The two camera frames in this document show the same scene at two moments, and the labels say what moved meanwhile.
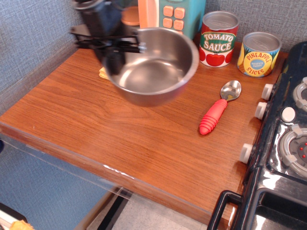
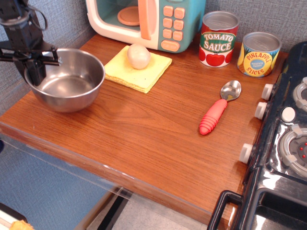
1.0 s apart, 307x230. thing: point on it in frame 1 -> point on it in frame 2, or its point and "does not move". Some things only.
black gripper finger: [102, 54] -> [21, 65]
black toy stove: [274, 195] does not move
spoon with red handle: [230, 90] does not move
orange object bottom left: [21, 225] does not move
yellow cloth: [103, 74] -> [119, 70]
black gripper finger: [115, 60] -> [35, 71]
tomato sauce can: [218, 38] does not move
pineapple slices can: [259, 54] does not move
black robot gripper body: [103, 29] -> [25, 42]
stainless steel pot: [162, 73] -> [73, 86]
